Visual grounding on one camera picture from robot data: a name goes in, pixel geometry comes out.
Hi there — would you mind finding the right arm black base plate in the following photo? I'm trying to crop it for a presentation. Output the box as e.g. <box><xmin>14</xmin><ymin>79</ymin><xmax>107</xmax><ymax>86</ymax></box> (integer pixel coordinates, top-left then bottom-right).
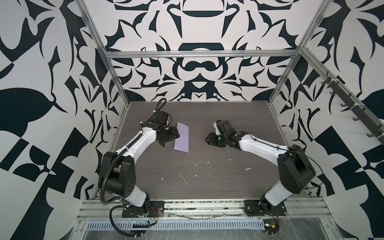
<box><xmin>244</xmin><ymin>199</ymin><xmax>287</xmax><ymax>216</ymax></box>

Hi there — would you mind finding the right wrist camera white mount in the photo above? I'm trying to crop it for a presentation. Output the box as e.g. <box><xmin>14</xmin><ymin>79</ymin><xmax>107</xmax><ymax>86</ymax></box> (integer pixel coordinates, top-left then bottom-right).
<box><xmin>214</xmin><ymin>122</ymin><xmax>221</xmax><ymax>135</ymax></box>

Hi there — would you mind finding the aluminium horizontal back bar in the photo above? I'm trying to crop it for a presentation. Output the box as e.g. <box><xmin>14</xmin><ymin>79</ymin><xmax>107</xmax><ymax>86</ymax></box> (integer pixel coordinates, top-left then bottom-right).
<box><xmin>106</xmin><ymin>50</ymin><xmax>295</xmax><ymax>59</ymax></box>

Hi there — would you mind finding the black cable left base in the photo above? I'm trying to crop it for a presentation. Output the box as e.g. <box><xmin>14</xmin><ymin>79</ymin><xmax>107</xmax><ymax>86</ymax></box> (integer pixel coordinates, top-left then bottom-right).
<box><xmin>108</xmin><ymin>203</ymin><xmax>157</xmax><ymax>238</ymax></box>

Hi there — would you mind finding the lilac square paper sheet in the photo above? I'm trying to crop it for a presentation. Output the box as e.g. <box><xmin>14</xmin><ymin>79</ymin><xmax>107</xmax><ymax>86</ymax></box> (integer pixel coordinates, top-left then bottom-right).
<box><xmin>174</xmin><ymin>122</ymin><xmax>190</xmax><ymax>153</ymax></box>

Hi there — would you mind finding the aluminium frame corner post right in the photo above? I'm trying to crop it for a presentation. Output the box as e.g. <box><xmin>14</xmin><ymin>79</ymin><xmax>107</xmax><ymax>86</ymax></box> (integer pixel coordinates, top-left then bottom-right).
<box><xmin>268</xmin><ymin>0</ymin><xmax>334</xmax><ymax>105</ymax></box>

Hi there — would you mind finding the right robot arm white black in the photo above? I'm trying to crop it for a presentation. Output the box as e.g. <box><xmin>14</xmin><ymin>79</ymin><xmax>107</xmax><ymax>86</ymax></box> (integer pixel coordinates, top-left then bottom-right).
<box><xmin>205</xmin><ymin>120</ymin><xmax>316</xmax><ymax>212</ymax></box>

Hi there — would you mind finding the aluminium frame corner post left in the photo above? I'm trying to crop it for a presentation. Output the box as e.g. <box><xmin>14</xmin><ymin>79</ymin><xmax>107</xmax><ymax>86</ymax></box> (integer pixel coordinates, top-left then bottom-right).
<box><xmin>75</xmin><ymin>0</ymin><xmax>130</xmax><ymax>106</ymax></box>

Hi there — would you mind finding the aluminium frame corner post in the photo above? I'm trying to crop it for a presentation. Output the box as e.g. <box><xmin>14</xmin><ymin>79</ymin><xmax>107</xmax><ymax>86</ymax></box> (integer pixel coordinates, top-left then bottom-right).
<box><xmin>75</xmin><ymin>0</ymin><xmax>130</xmax><ymax>106</ymax></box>
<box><xmin>268</xmin><ymin>0</ymin><xmax>334</xmax><ymax>105</ymax></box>

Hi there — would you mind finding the hook rail on right wall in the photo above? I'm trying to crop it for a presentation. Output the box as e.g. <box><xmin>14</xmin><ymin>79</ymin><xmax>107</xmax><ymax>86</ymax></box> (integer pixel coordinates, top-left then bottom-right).
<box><xmin>320</xmin><ymin>71</ymin><xmax>384</xmax><ymax>145</ymax></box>

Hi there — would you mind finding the white slotted cable duct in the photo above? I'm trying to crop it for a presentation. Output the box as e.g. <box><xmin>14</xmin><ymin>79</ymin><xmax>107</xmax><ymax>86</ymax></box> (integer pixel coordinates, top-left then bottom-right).
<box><xmin>87</xmin><ymin>219</ymin><xmax>265</xmax><ymax>231</ymax></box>

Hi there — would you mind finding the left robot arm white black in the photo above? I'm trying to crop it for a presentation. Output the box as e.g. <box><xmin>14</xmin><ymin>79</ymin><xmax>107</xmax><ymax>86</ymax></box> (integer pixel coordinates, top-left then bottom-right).
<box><xmin>98</xmin><ymin>111</ymin><xmax>180</xmax><ymax>208</ymax></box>

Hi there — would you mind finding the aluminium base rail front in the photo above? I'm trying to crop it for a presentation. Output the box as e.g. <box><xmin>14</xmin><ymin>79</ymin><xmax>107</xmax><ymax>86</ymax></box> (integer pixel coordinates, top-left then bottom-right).
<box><xmin>76</xmin><ymin>198</ymin><xmax>332</xmax><ymax>221</ymax></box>

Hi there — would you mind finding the small green circuit board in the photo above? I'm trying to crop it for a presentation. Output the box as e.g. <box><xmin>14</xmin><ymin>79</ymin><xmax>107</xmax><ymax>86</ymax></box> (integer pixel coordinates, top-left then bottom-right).
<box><xmin>263</xmin><ymin>219</ymin><xmax>280</xmax><ymax>236</ymax></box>

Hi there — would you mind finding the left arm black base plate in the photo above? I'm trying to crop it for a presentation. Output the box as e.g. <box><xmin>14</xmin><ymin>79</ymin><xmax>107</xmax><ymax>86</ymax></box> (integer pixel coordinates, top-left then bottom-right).
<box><xmin>122</xmin><ymin>200</ymin><xmax>165</xmax><ymax>218</ymax></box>

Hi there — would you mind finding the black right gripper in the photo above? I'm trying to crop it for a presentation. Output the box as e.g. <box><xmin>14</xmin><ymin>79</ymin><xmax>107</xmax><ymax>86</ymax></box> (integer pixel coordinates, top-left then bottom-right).
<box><xmin>203</xmin><ymin>132</ymin><xmax>229</xmax><ymax>148</ymax></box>

